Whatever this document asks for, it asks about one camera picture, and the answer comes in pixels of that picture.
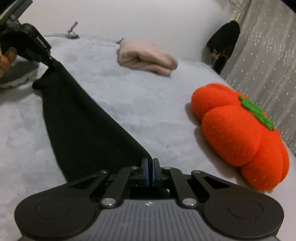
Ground black hanging clothes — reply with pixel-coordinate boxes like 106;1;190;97
205;20;241;75

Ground large orange pumpkin cushion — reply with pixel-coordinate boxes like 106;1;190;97
191;83;290;192

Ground cream and black raglan shirt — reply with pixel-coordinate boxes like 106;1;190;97
32;61;153;183

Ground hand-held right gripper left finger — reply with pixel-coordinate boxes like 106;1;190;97
67;158;152;207

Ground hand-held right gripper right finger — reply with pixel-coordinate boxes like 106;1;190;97
153;158;232;207

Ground metal phone stand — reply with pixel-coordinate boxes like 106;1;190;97
66;21;80;39

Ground grey star-print curtain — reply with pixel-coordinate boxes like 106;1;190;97
220;0;296;156

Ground grey bed sheet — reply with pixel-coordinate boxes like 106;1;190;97
0;34;296;241

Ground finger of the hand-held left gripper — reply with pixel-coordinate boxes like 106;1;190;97
42;57;58;69

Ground folded pink garment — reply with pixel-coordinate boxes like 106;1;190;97
117;39;178;77

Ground person's left hand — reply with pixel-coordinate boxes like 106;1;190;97
0;47;18;78

